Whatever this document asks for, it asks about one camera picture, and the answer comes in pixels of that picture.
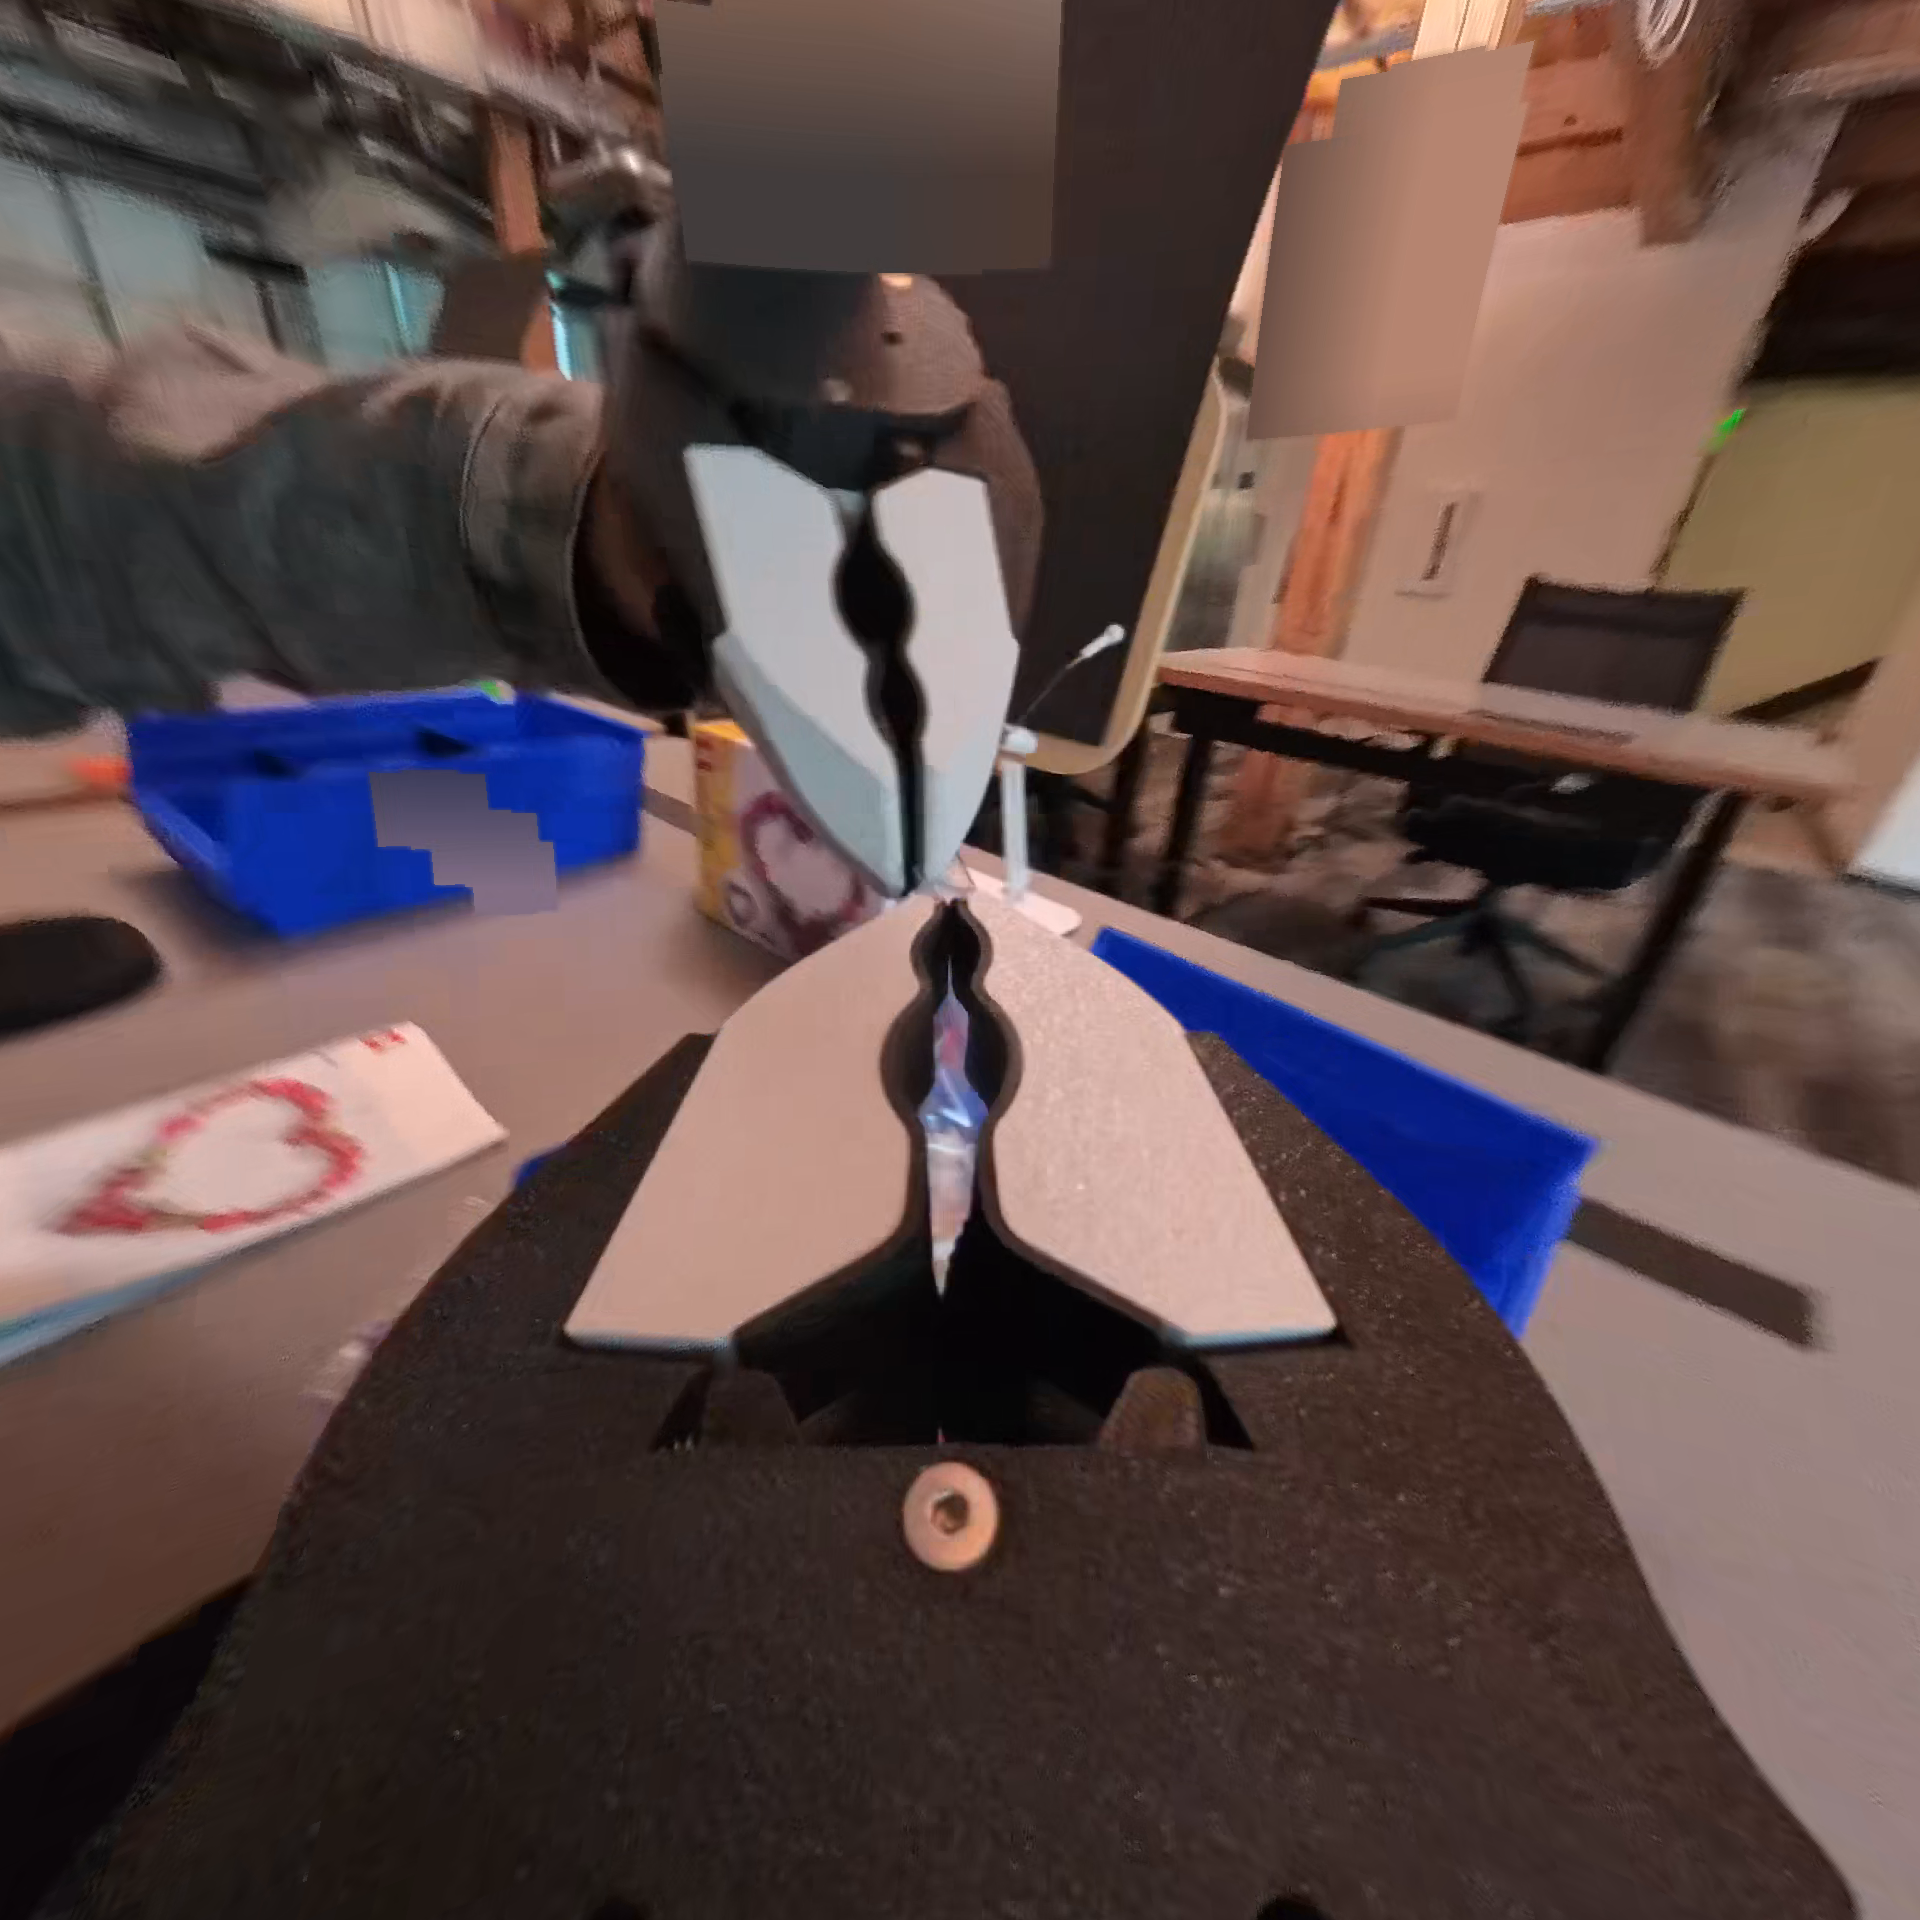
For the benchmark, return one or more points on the black mesh wrist pad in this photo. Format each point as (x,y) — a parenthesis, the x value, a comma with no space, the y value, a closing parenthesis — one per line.
(76,974)

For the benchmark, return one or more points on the brown top office desk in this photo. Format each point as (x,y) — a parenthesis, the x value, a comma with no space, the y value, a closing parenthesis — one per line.
(1500,720)

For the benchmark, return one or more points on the white wall plate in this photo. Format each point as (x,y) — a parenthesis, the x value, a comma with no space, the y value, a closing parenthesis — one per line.
(1440,541)

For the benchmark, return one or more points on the small orange tool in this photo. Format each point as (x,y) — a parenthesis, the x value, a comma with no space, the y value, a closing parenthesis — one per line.
(102,772)

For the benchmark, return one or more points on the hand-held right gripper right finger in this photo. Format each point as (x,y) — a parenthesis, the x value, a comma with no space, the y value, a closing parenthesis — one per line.
(1154,1201)

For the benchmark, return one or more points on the white instruction booklet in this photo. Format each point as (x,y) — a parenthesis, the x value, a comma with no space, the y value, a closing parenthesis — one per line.
(225,1154)

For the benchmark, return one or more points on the black office chair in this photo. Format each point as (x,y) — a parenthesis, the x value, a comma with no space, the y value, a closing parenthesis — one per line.
(1620,646)

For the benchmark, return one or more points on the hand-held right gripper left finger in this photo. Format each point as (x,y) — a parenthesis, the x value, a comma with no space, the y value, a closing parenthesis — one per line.
(750,1201)

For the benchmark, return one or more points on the black wood-framed board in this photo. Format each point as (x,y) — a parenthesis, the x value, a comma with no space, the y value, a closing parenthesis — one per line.
(1170,225)

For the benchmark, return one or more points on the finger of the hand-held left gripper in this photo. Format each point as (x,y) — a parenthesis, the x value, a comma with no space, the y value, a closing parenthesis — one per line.
(779,630)
(961,630)

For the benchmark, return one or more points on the clear bag of red pieces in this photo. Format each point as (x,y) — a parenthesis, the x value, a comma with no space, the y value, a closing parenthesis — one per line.
(954,1110)

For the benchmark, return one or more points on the blue plastic bin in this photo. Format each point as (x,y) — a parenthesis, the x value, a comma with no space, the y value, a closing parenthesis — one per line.
(271,840)
(1348,1110)

